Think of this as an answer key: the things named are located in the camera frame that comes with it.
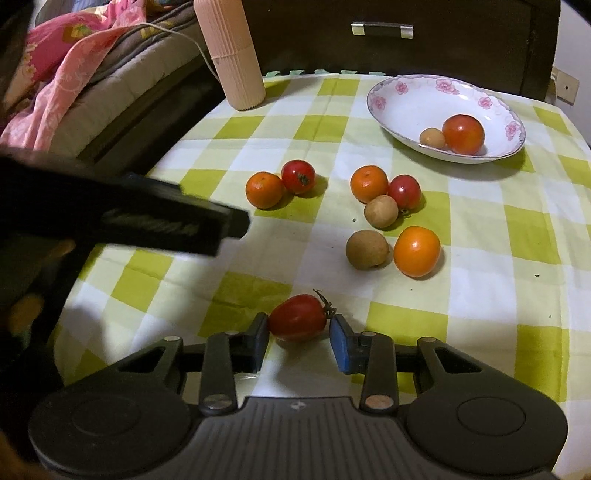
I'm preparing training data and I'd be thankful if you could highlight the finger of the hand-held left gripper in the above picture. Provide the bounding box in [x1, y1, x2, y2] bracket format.
[92, 173, 252, 258]

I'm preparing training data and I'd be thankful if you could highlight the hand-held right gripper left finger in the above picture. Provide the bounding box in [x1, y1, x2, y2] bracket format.
[111, 313, 271, 415]

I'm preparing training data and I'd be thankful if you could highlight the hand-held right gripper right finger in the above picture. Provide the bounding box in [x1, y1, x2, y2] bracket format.
[329, 314, 485, 412]

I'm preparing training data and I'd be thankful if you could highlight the oblong red tomato with stem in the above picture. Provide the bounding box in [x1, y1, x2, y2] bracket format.
[269, 290, 338, 343]

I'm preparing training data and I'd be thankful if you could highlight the orange mandarin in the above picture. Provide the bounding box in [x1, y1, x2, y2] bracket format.
[393, 226, 441, 278]
[245, 171, 285, 209]
[350, 165, 389, 204]

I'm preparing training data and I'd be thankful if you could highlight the small round red tomato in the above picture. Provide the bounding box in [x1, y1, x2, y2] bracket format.
[387, 174, 422, 212]
[281, 159, 317, 195]

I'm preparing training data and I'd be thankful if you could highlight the white floral bowl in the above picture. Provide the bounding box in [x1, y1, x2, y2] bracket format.
[367, 74, 527, 164]

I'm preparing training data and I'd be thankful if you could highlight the green checked tablecloth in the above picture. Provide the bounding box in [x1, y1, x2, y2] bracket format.
[46, 69, 591, 416]

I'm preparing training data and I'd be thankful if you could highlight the pink floral blanket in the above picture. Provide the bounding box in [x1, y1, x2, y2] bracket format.
[0, 0, 199, 151]

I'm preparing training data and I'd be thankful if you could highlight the grey quilted mattress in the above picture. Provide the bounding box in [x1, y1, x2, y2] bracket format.
[55, 4, 208, 148]

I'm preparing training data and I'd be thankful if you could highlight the pink ribbed cup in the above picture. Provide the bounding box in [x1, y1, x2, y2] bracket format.
[194, 0, 267, 112]

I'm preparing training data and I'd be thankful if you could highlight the green foam mat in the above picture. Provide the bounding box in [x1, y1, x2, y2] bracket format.
[265, 69, 386, 78]

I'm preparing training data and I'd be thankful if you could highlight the small pale brown longan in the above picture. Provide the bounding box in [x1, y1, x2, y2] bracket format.
[420, 128, 447, 150]

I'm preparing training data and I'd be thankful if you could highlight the large red tomato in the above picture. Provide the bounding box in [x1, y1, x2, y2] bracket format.
[442, 114, 485, 156]

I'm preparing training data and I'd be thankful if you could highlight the dark wooden cabinet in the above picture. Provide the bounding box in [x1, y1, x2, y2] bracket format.
[240, 0, 561, 100]

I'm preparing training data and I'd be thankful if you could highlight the dark wooden bed frame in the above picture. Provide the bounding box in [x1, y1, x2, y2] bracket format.
[78, 60, 228, 177]

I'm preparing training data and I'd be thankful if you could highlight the white cable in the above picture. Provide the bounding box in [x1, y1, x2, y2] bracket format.
[134, 21, 220, 84]

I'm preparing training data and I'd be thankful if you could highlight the metal drawer handle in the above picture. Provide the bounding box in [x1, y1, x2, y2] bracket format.
[351, 22, 415, 40]

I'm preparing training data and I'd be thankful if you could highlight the wall socket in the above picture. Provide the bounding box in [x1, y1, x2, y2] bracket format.
[551, 67, 581, 105]

